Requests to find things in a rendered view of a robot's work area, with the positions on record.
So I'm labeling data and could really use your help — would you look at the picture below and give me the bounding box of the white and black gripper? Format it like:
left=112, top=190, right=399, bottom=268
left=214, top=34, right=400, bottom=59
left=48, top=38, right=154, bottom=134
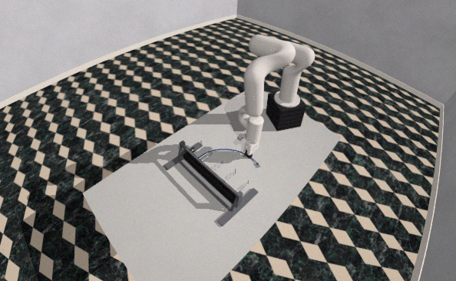
left=244, top=140, right=259, bottom=159

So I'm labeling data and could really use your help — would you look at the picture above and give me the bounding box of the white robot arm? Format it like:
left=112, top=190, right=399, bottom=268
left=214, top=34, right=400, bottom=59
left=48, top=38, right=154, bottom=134
left=237, top=35, right=315, bottom=144

